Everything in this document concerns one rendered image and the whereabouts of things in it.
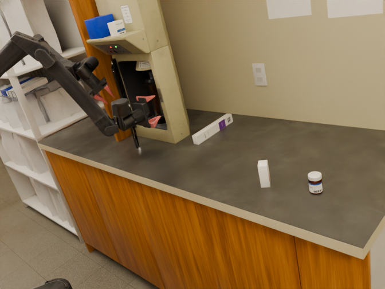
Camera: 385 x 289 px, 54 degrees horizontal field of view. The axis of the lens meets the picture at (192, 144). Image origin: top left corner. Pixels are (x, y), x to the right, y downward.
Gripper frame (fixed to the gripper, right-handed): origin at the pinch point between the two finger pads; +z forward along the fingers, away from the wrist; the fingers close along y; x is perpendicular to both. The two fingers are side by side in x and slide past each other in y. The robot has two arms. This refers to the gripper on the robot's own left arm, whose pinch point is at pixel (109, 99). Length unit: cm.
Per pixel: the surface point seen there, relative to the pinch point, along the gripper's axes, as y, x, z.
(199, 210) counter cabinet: -5, 52, 46
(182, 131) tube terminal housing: -15.8, 1.2, 36.1
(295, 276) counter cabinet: -21, 86, 70
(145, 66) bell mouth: -22.6, -5.6, 0.3
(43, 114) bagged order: 66, -109, -1
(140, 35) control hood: -31.0, 6.0, -13.8
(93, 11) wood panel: -19.8, -26.6, -32.8
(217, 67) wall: -51, -21, 29
